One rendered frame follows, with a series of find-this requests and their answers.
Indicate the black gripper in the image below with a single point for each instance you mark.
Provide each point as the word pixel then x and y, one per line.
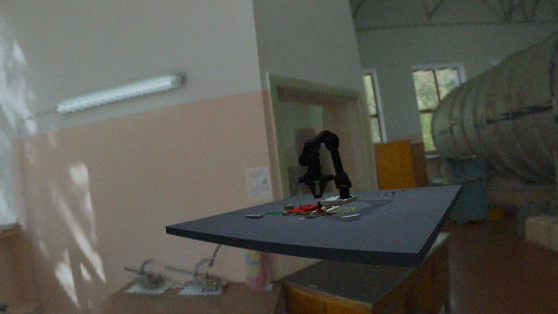
pixel 323 180

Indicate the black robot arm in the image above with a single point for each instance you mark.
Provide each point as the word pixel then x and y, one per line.
pixel 310 156

